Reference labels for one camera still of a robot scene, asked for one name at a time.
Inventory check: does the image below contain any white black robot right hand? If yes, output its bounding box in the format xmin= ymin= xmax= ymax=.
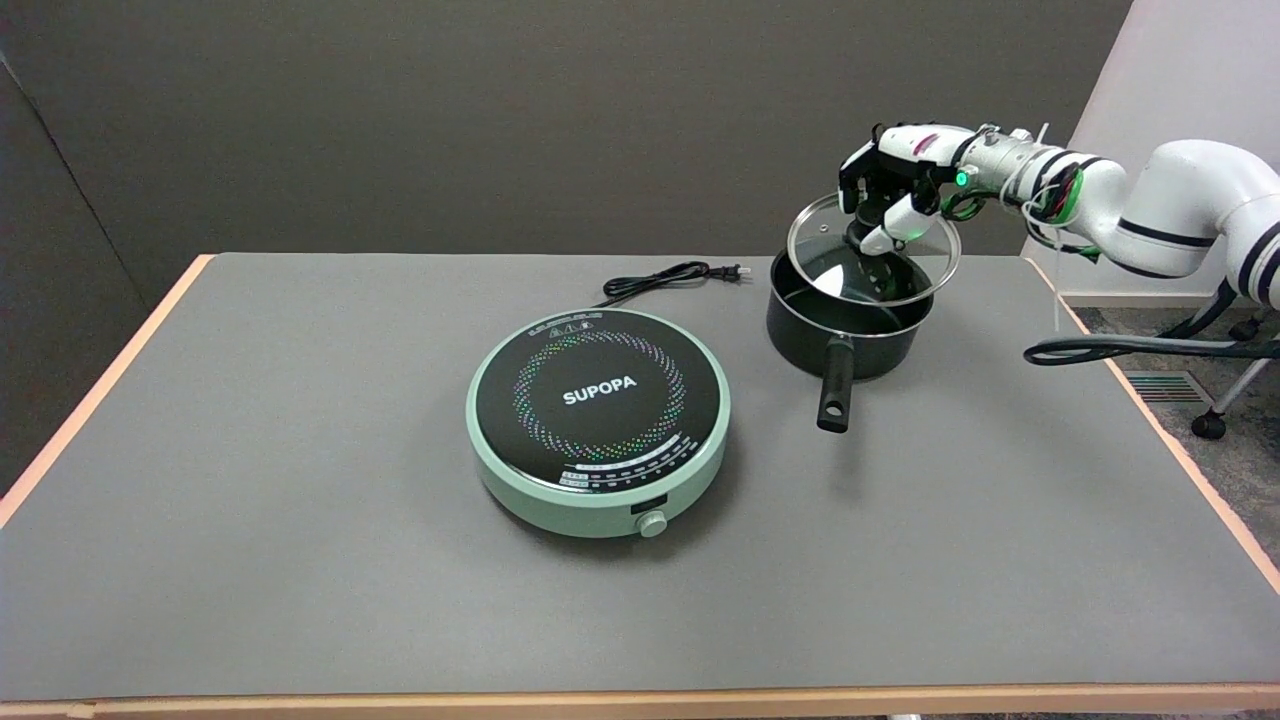
xmin=837 ymin=122 xmax=977 ymax=257

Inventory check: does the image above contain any white partition panel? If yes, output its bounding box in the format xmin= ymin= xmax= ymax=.
xmin=1020 ymin=0 xmax=1280 ymax=307

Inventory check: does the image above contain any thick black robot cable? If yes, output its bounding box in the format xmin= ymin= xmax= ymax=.
xmin=1023 ymin=280 xmax=1280 ymax=367

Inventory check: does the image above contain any metal stand leg with caster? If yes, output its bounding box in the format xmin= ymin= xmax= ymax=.
xmin=1189 ymin=305 xmax=1280 ymax=441

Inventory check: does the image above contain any black saucepan with handle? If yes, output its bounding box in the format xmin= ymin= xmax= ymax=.
xmin=766 ymin=247 xmax=935 ymax=434

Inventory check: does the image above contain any floor vent grille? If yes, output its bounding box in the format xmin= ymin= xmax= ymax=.
xmin=1123 ymin=370 xmax=1214 ymax=406

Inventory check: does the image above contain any black power cord with plug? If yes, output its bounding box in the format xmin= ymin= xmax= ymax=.
xmin=592 ymin=261 xmax=751 ymax=309

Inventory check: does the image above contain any green round induction cooker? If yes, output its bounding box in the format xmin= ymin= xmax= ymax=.
xmin=465 ymin=307 xmax=732 ymax=540

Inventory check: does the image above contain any glass pot lid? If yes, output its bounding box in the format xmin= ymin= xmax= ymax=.
xmin=786 ymin=193 xmax=963 ymax=308

